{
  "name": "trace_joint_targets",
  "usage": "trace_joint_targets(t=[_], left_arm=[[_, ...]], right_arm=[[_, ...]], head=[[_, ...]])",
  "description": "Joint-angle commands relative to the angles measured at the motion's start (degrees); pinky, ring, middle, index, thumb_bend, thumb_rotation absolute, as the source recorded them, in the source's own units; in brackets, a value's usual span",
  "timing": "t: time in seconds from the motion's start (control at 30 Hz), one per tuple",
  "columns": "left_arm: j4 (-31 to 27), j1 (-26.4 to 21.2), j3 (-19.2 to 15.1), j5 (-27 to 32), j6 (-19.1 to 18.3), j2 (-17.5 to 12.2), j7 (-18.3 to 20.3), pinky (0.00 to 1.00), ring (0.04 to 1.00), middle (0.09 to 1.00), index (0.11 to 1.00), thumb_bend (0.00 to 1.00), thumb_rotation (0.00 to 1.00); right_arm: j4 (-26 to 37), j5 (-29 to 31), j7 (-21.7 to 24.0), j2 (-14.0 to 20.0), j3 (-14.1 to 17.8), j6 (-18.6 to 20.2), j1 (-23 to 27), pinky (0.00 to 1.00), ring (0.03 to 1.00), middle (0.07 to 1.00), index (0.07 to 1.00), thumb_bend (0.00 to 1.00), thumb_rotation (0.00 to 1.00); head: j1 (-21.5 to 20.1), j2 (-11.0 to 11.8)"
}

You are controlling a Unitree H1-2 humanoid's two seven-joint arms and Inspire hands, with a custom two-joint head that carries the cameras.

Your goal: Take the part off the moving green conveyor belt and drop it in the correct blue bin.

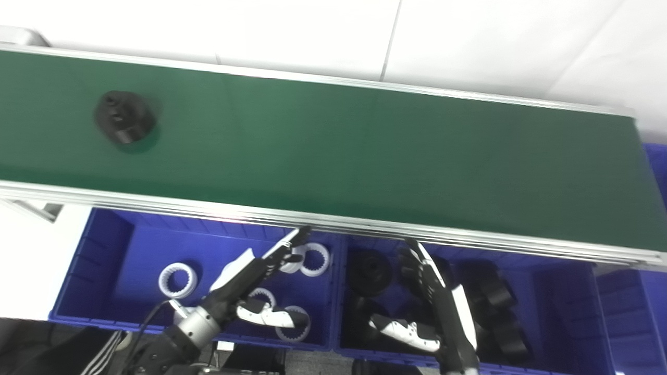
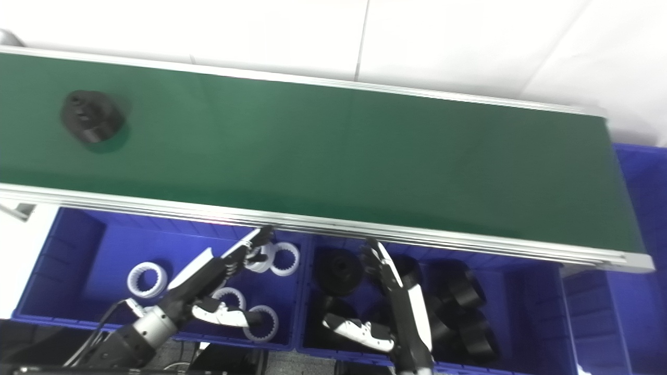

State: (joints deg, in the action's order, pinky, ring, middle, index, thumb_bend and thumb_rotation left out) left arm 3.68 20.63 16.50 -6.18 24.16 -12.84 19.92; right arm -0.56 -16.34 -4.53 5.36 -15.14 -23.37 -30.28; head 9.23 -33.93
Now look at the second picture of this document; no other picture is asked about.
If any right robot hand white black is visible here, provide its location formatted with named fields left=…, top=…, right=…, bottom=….
left=322, top=237, right=435, bottom=374

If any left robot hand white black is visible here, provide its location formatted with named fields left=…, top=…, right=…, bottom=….
left=158, top=225, right=276, bottom=330

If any black round flanged part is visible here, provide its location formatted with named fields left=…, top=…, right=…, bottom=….
left=452, top=322, right=499, bottom=364
left=316, top=248, right=365, bottom=297
left=319, top=295, right=351, bottom=319
left=60, top=90, right=126, bottom=144
left=437, top=267, right=488, bottom=311

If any green conveyor belt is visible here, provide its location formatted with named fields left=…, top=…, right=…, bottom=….
left=0, top=52, right=646, bottom=256
left=0, top=45, right=656, bottom=273

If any blue bin with white rings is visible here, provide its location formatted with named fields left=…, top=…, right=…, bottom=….
left=11, top=207, right=309, bottom=351

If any blue bin with black parts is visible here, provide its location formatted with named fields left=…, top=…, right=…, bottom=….
left=296, top=234, right=580, bottom=375

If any large empty blue bin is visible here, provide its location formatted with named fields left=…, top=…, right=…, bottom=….
left=560, top=143, right=667, bottom=375

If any white toothed ring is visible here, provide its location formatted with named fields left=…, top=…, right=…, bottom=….
left=270, top=242, right=301, bottom=277
left=127, top=261, right=169, bottom=299
left=242, top=305, right=280, bottom=343
left=213, top=287, right=247, bottom=312
left=245, top=244, right=277, bottom=273

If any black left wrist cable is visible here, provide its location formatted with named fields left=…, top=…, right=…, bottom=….
left=64, top=299, right=137, bottom=367

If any grey conveyor leg bracket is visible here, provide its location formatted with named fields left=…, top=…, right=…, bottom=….
left=0, top=202, right=36, bottom=223

